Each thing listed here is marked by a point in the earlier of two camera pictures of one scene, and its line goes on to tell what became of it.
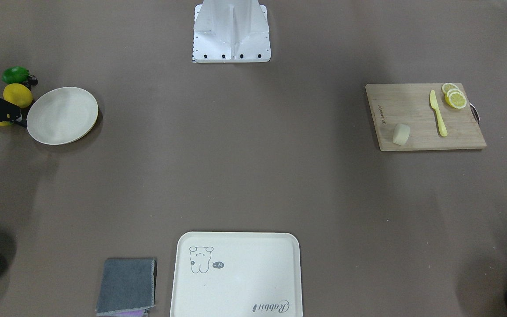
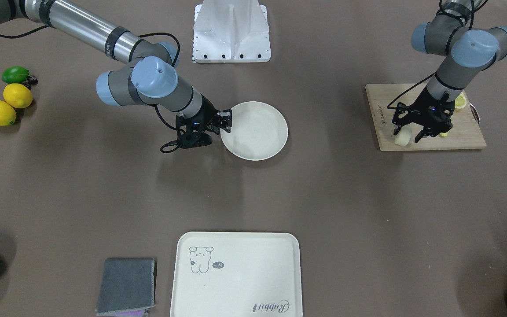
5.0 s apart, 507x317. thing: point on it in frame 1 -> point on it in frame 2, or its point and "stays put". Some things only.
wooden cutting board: [409, 104] stays put
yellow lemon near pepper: [18, 94] stays put
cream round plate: [62, 116] -> [259, 131]
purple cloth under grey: [138, 313] stays put
